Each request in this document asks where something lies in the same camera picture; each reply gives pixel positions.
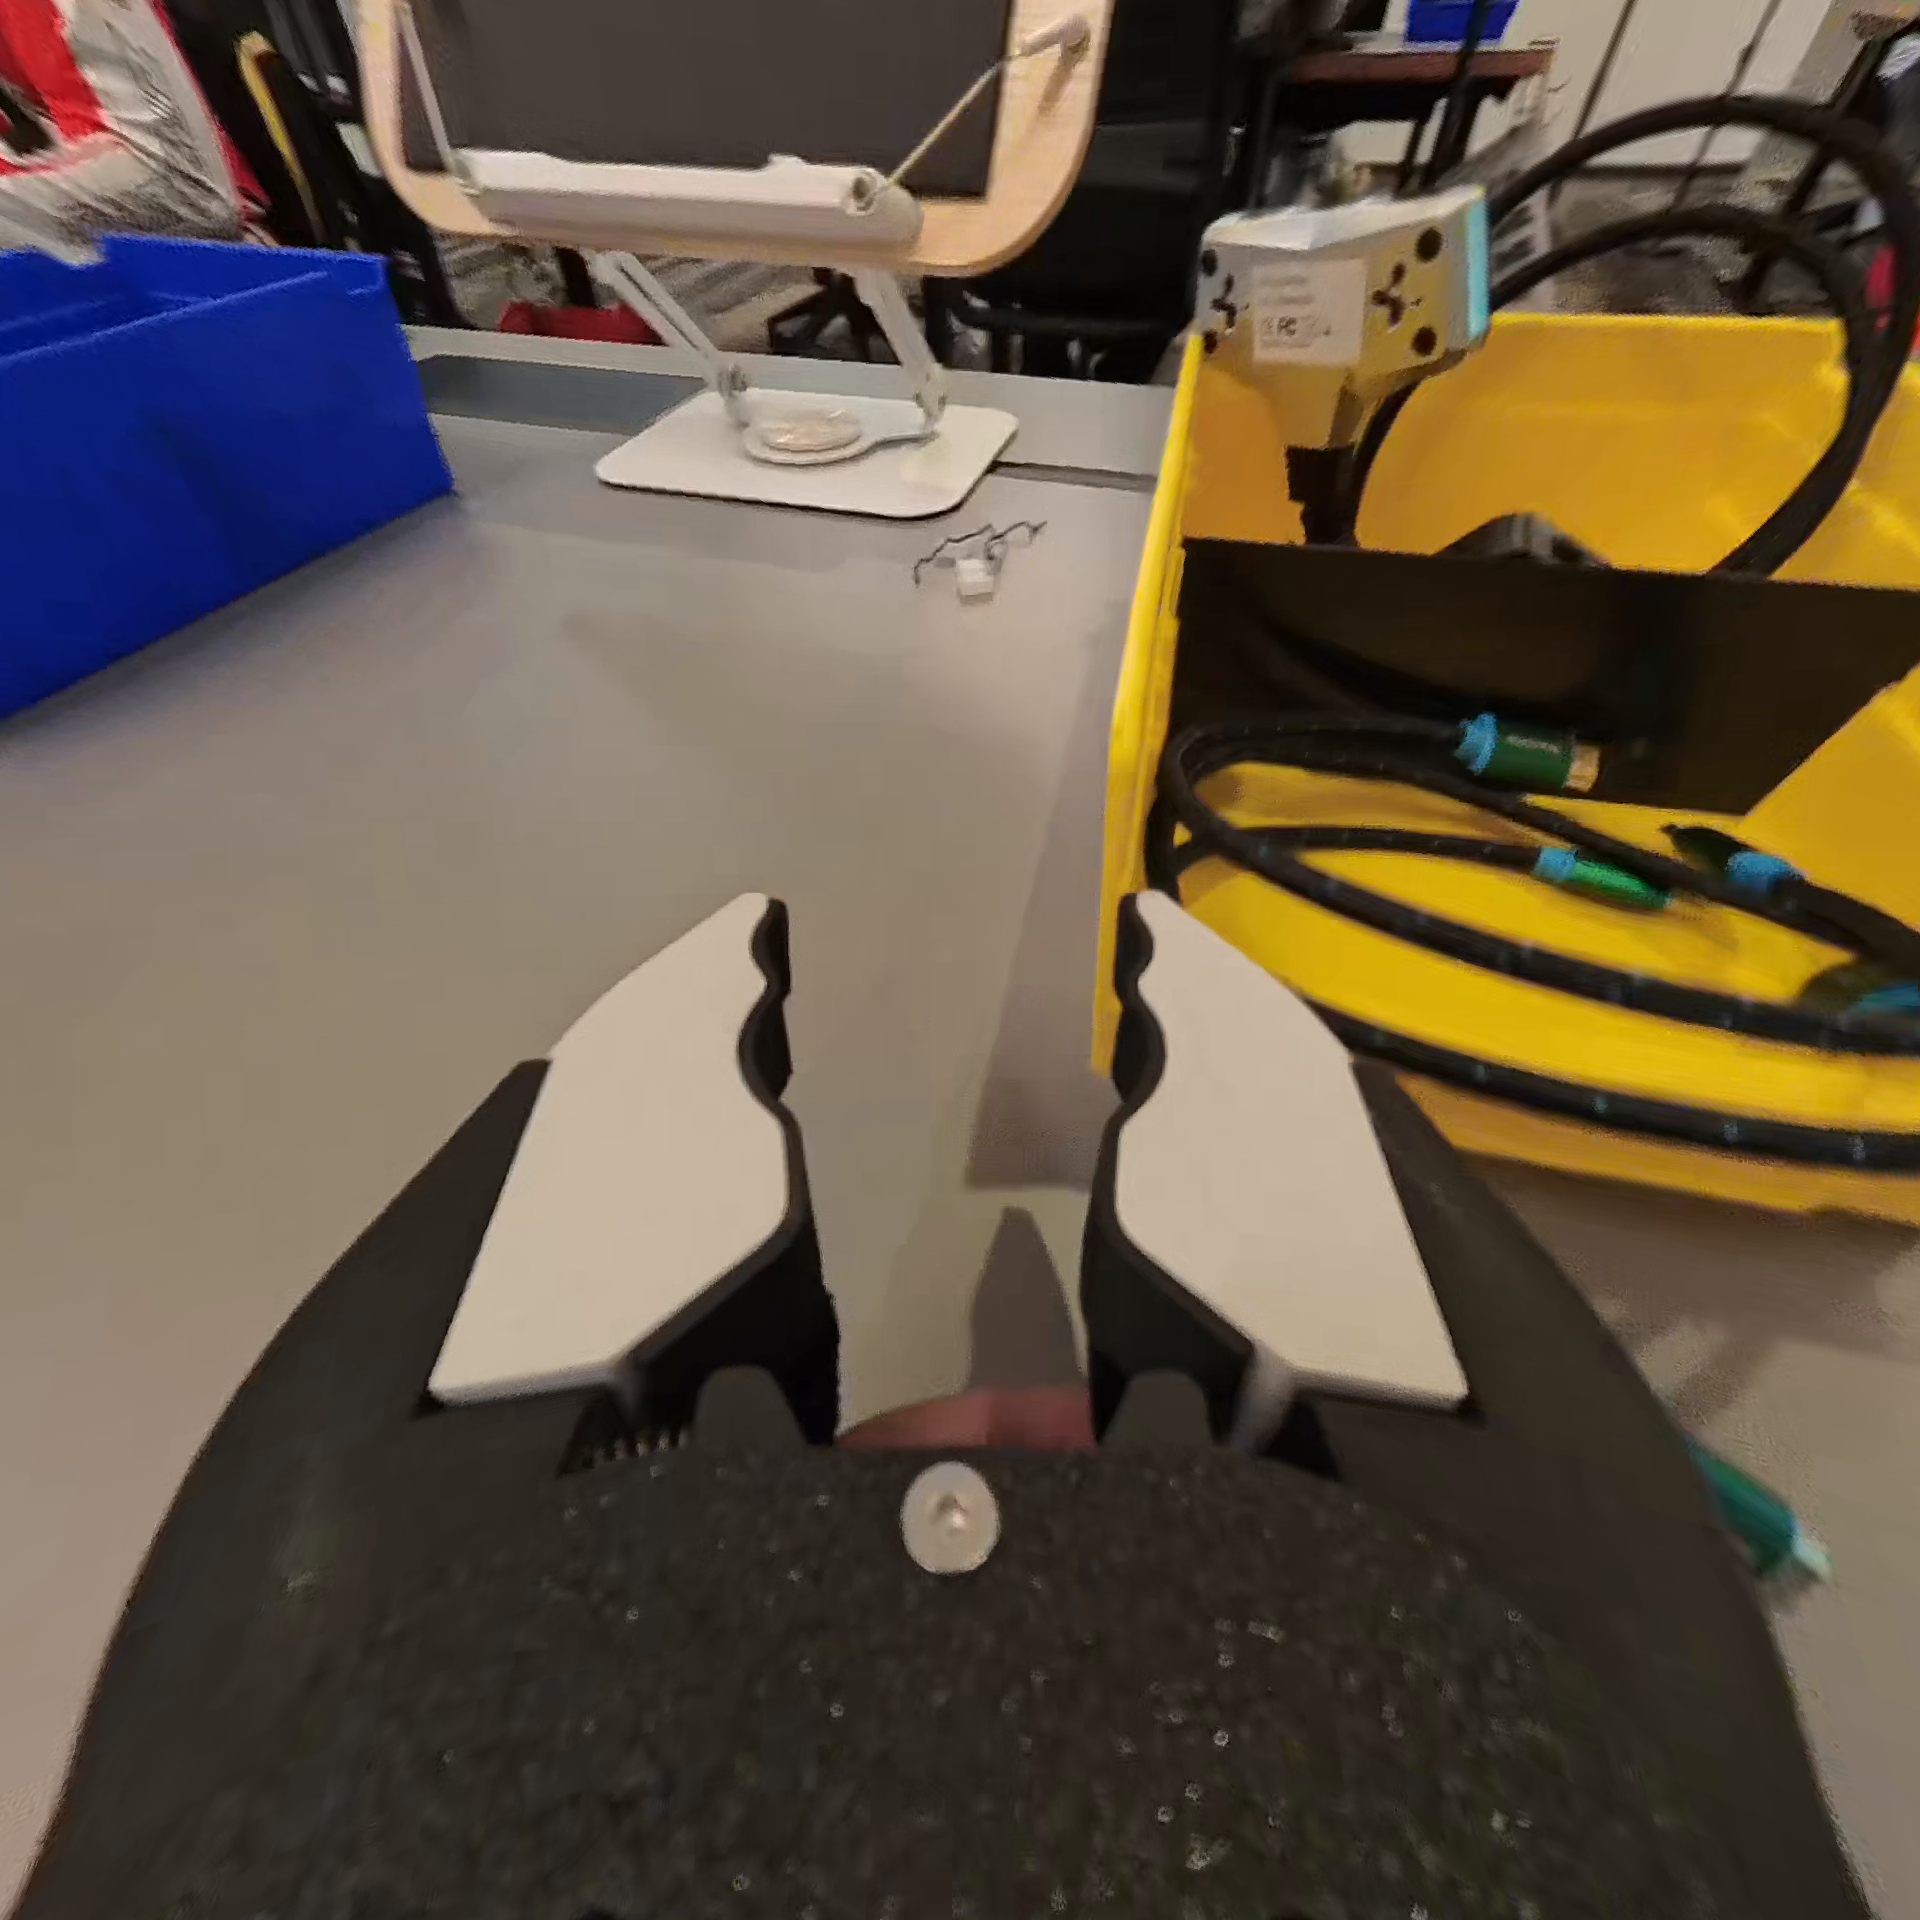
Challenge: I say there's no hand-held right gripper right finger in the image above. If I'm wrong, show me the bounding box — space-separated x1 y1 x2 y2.
1079 889 1471 1454

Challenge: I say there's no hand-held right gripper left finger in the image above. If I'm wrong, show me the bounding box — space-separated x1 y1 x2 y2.
423 893 839 1471

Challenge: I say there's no black switch cable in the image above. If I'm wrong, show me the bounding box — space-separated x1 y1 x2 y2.
1282 366 1449 551

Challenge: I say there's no yellow plastic bin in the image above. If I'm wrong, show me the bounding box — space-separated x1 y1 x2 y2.
1091 307 1920 1224

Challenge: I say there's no silver HDMI switch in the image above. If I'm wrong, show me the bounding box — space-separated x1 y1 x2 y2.
1195 186 1494 453

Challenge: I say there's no grey desk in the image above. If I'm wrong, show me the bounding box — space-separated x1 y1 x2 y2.
0 323 1920 1920

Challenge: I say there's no black bin divider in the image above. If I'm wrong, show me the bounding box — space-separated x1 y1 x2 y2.
1176 537 1920 820

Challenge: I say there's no white tablet stand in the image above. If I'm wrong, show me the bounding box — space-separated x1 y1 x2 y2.
404 146 1021 520

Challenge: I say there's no blue plastic bin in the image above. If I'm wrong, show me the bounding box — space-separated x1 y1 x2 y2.
0 232 456 723

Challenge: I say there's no red container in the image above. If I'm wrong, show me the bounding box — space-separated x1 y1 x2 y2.
497 300 669 349

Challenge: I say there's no black office chair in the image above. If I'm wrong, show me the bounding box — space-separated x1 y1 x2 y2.
1034 0 1261 385

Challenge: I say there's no wooden-framed tablet screen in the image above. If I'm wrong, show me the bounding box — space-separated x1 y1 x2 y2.
351 0 1115 281

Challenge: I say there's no red and white bag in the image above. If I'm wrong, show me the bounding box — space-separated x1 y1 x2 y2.
0 0 249 258

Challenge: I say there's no small wire clip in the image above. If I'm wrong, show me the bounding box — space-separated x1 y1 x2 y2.
911 517 1050 606

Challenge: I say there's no thick black cable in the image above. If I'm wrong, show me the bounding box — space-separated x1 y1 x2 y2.
1484 90 1920 581

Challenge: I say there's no thin tether cord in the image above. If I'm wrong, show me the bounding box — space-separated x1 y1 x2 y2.
876 14 1089 204

